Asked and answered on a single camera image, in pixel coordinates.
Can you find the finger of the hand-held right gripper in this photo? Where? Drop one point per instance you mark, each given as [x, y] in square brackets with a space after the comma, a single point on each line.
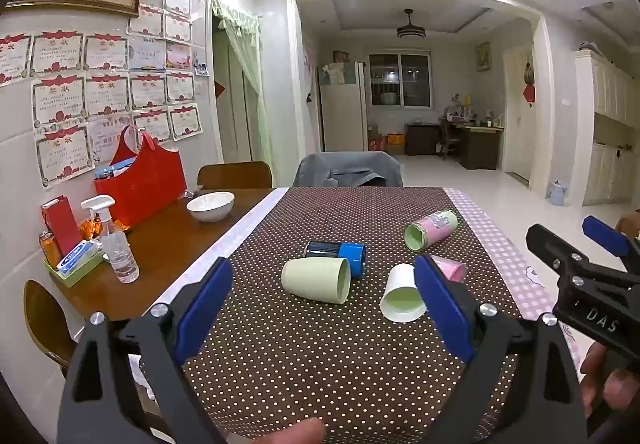
[605, 233]
[552, 249]

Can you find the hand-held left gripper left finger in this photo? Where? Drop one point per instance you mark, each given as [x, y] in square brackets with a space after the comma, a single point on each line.
[205, 311]

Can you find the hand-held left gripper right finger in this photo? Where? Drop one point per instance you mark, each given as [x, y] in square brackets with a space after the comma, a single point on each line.
[442, 309]

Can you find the light green cup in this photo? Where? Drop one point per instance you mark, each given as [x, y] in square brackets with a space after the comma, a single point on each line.
[307, 276]

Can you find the plain pink cup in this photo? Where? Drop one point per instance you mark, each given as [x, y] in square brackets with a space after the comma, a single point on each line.
[452, 270]

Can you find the white cup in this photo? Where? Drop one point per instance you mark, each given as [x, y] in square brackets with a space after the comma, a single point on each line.
[400, 296]

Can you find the pink cup with label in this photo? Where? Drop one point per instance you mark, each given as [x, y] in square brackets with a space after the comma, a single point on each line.
[435, 226]

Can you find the blue cup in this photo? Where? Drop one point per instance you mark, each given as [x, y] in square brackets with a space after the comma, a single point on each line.
[347, 255]

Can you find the person's right hand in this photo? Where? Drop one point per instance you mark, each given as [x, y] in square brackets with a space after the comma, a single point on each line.
[617, 384]

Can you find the person's left hand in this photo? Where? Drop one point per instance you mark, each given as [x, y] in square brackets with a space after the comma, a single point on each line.
[297, 433]

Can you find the white tall cabinet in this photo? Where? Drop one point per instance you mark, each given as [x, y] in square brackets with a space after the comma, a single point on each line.
[610, 134]

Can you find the white bowl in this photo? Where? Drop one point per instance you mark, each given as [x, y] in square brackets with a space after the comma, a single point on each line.
[210, 206]

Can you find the clear spray bottle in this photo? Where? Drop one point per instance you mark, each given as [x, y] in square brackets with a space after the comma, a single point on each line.
[120, 249]

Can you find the brown polka dot tablecloth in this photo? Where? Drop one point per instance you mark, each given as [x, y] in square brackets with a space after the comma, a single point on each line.
[310, 364]

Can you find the white door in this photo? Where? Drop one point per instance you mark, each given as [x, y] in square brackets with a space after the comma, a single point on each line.
[520, 134]

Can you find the dark wooden desk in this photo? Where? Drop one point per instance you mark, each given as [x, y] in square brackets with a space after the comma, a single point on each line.
[480, 144]

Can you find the green tray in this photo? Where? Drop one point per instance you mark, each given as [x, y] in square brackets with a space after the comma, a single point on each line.
[75, 277]

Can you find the blue tissue pack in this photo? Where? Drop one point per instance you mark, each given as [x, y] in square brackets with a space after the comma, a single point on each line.
[80, 255]

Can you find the wooden chair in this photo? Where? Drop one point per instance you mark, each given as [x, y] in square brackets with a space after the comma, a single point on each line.
[45, 319]
[235, 174]

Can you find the red tote bag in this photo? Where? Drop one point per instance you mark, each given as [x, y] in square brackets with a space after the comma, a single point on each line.
[145, 184]

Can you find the red diamond door decoration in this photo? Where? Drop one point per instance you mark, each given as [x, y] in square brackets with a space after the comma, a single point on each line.
[528, 93]

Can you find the red paper box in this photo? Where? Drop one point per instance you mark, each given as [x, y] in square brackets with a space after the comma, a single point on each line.
[62, 224]

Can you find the orange can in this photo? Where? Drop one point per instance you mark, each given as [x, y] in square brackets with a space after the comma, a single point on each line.
[49, 249]

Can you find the orange box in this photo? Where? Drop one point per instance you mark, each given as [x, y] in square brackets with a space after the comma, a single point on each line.
[396, 144]

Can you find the grey jacket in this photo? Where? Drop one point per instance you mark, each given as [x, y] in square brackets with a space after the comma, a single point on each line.
[345, 164]

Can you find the white refrigerator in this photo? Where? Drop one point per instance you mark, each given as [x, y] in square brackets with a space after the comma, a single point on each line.
[342, 114]

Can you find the window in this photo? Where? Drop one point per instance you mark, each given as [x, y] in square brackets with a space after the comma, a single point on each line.
[400, 79]

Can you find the ceiling lamp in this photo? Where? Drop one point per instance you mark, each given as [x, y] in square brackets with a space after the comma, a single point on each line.
[411, 30]

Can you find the light green curtain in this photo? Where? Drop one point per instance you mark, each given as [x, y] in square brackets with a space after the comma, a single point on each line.
[245, 49]

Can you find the small wall picture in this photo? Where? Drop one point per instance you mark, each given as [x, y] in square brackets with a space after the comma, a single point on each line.
[483, 56]

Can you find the wall of award certificates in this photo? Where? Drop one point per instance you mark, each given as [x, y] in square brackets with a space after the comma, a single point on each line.
[105, 89]

